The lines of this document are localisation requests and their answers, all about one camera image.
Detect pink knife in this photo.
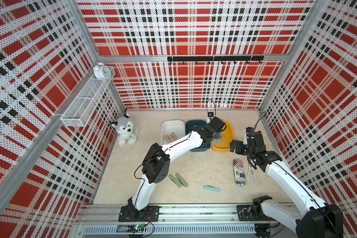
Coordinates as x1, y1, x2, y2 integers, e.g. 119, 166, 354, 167
168, 135, 175, 143
171, 132, 178, 141
165, 135, 171, 144

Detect mint knife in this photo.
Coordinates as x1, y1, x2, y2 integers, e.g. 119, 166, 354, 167
203, 185, 221, 192

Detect olive knife two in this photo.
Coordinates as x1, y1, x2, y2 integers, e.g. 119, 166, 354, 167
175, 173, 188, 187

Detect olive knife one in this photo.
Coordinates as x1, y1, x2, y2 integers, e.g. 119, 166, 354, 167
168, 174, 182, 188

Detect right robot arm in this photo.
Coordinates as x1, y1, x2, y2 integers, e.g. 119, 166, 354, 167
230, 127, 344, 238

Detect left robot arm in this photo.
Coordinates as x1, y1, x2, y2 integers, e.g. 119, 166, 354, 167
128, 117, 227, 213

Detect yellow storage box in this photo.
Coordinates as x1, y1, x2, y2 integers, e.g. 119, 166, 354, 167
211, 121, 235, 153

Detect dark teal storage box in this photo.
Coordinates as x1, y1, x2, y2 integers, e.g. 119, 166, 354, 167
185, 120, 210, 152

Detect white storage box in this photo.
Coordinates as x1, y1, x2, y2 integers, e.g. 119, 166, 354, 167
161, 120, 185, 145

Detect white kitchen scissors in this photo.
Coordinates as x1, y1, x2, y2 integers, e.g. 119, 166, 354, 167
246, 165, 261, 185

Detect husky plush toy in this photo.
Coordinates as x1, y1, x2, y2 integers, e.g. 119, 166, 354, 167
110, 113, 139, 146

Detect green circuit board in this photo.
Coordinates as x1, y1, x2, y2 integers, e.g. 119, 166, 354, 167
116, 224, 145, 233

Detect white alarm clock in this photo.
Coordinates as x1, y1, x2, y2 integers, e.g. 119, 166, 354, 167
93, 62, 111, 80

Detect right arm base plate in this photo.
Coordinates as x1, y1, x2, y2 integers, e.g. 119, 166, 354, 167
236, 205, 277, 222

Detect black wall hook rail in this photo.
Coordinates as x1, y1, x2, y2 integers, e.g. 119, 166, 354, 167
167, 56, 264, 63

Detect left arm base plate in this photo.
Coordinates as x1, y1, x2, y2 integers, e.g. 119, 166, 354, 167
118, 205, 160, 222

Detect white wire mesh shelf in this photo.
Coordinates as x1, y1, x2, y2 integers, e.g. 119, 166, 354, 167
61, 66, 115, 128

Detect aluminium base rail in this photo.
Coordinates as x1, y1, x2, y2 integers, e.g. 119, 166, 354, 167
76, 203, 267, 225

